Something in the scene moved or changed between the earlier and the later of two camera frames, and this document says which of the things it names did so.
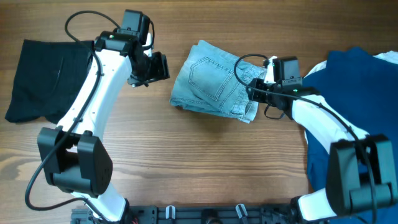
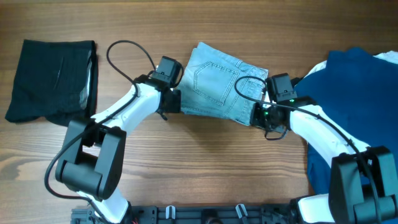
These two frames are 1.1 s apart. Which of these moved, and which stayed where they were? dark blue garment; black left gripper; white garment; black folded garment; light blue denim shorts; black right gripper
Moved: black right gripper; black left gripper
Stayed: dark blue garment; black folded garment; white garment; light blue denim shorts
